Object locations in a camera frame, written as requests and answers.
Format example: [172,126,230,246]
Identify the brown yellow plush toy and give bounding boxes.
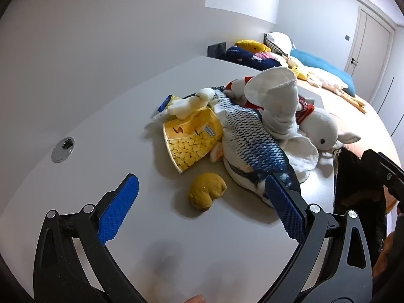
[234,39,271,53]

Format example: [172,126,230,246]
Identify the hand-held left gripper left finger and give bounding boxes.
[33,173,149,303]

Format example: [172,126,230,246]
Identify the white towel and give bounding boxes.
[244,67,319,184]

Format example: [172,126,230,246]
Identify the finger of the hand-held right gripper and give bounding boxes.
[361,149,404,203]

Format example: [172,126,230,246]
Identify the small white plush toy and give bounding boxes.
[152,88,215,121]

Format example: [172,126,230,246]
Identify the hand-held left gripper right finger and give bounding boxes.
[259,174,373,303]

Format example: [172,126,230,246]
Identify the teal pillow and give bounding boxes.
[290,48,356,97]

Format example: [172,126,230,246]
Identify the yellow duck plush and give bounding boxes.
[290,65,310,81]

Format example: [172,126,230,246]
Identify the blue grey fish plush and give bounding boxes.
[210,86,302,207]

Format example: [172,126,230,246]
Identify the grey door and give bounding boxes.
[342,8,395,105]

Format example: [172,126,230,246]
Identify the white goose plush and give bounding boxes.
[308,66,368,114]

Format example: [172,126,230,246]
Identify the white rabbit plush red clothes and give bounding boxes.
[225,76,361,158]

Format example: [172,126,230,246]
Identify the metal desk cable grommet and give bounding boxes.
[51,137,76,164]

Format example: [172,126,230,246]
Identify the navy patterned blanket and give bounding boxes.
[221,46,278,70]

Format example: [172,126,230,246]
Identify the yellow packet with blue edge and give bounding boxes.
[158,94,198,112]

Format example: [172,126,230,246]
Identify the small brown plush toy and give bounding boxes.
[188,172,227,212]

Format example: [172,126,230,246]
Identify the checked pillow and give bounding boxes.
[264,32,294,58]

